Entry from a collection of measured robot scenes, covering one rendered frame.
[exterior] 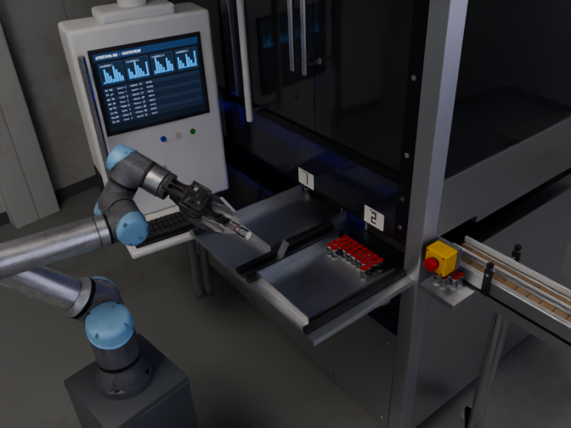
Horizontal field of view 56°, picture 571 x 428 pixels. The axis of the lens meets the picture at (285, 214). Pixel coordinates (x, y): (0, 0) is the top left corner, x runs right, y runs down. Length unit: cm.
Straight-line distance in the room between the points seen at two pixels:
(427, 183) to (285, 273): 53
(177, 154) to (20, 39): 191
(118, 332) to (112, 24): 104
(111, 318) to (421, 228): 88
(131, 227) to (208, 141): 99
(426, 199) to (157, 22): 110
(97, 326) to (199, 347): 134
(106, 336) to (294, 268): 63
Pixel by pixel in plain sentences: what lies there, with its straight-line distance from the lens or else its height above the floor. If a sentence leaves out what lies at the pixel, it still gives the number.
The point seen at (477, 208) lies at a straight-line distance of 179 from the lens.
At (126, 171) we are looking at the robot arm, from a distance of 139.
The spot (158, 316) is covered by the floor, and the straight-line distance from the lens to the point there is 297.
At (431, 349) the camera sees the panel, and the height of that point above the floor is 51.
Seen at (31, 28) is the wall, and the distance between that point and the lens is 389.
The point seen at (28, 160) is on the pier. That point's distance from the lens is 390.
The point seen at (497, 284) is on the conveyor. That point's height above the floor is 93.
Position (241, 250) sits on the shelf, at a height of 88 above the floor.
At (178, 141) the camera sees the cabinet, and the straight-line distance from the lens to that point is 216.
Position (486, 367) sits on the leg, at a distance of 193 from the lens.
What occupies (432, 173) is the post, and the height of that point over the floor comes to 126.
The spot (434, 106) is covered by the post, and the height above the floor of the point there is 145.
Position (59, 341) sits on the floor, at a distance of 302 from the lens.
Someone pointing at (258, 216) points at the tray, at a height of 88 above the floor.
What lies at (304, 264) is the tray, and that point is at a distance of 175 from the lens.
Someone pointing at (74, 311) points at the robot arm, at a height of 100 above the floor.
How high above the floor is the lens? 197
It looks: 33 degrees down
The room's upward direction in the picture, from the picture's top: 3 degrees counter-clockwise
